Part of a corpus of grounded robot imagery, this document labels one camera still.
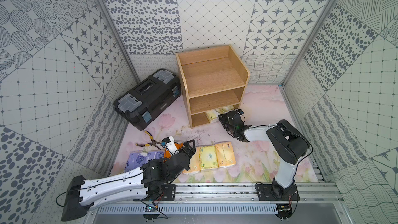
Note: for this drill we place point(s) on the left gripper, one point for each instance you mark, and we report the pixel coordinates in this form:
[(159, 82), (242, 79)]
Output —
[(187, 149)]

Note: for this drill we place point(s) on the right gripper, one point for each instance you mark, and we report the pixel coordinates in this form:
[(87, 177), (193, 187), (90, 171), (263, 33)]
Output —
[(223, 119)]

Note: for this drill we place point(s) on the green tissue pack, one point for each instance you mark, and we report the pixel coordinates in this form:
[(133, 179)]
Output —
[(212, 116), (225, 109)]

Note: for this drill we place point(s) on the beige tissue pack shelf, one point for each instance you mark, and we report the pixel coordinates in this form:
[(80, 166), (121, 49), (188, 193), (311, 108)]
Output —
[(194, 164)]

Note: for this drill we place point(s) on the green tissue pack shelf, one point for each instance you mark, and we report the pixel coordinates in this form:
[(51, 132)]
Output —
[(208, 158)]

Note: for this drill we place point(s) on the orange tissue pack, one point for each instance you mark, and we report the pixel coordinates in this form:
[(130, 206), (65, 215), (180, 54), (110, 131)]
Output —
[(168, 155)]

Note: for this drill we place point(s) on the yellow tissue pack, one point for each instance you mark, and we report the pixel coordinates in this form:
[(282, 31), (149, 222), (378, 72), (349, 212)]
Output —
[(225, 155)]

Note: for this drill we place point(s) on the purple tissue pack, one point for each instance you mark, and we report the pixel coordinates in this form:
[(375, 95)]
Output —
[(135, 160), (155, 155)]

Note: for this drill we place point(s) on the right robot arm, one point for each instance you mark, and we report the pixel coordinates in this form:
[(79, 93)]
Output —
[(289, 143)]

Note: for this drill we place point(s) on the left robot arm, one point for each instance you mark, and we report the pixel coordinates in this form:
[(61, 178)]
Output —
[(140, 184)]

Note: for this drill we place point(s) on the wooden shelf unit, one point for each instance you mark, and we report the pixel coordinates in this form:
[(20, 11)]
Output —
[(211, 78)]

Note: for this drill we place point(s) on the black plastic toolbox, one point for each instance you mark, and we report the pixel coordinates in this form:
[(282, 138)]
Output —
[(141, 105)]

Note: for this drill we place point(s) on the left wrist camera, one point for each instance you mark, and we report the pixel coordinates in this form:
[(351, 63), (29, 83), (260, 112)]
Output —
[(169, 144)]

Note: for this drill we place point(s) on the yellow handled pliers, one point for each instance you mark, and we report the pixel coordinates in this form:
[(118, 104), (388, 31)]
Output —
[(152, 142)]

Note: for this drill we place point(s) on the aluminium mounting rail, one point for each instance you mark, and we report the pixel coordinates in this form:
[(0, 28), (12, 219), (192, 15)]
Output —
[(233, 193)]

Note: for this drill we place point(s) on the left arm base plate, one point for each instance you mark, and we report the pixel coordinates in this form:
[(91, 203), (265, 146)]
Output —
[(165, 192)]

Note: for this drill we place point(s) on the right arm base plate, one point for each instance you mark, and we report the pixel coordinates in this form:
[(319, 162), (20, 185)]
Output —
[(275, 192)]

